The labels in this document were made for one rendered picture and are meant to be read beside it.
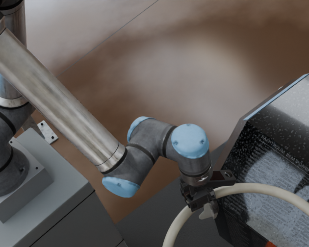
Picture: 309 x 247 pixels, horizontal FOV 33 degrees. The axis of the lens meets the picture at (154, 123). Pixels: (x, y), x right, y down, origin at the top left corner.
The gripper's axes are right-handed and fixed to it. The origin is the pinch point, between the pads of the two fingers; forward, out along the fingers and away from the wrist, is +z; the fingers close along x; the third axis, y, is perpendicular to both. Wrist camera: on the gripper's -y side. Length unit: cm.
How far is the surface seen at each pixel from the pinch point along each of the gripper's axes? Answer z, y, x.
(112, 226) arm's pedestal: 32, 30, -31
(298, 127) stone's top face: 3.0, -41.2, -14.5
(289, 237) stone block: 20.7, -21.0, 11.0
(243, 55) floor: 83, -84, -134
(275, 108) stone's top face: 3.3, -39.7, -26.5
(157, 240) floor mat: 85, 14, -47
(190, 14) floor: 84, -76, -190
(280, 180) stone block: 10.7, -27.2, -4.0
